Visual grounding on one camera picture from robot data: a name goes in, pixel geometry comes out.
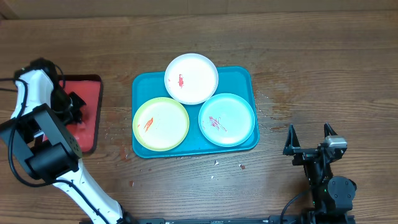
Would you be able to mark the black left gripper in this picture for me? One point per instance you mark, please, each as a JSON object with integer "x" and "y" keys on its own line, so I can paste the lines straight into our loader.
{"x": 74, "y": 112}

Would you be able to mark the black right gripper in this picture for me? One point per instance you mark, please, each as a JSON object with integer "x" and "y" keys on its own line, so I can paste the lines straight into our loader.
{"x": 303, "y": 154}

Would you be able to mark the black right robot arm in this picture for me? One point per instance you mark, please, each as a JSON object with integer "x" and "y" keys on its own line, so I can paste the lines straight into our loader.
{"x": 332, "y": 196}

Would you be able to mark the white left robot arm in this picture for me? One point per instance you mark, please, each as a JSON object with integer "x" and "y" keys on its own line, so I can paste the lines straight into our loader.
{"x": 55, "y": 122}

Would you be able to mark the dark red water tray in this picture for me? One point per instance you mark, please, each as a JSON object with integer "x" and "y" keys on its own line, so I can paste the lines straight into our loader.
{"x": 83, "y": 124}

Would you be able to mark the blue plastic tray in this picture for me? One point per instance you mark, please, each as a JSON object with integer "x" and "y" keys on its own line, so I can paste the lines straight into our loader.
{"x": 234, "y": 79}

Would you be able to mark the light blue plate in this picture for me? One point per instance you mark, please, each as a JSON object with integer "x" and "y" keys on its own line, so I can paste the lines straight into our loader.
{"x": 226, "y": 120}

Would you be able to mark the yellow-green plate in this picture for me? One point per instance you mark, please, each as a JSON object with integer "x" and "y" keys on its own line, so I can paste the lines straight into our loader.
{"x": 160, "y": 124}

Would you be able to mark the cardboard back panel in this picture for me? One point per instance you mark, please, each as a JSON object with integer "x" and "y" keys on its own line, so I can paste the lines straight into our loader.
{"x": 61, "y": 9}

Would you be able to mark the white plate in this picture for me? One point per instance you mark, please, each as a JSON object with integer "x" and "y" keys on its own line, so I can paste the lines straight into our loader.
{"x": 191, "y": 79}

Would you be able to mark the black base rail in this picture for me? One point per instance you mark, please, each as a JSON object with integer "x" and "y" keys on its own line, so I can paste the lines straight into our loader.
{"x": 273, "y": 219}

